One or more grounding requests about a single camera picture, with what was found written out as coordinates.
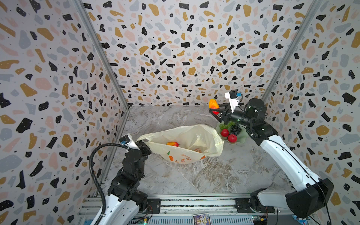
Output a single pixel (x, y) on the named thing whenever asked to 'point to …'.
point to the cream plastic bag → (185, 145)
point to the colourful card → (201, 219)
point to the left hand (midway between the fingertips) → (143, 138)
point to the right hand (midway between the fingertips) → (212, 109)
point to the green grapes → (222, 126)
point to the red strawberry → (173, 143)
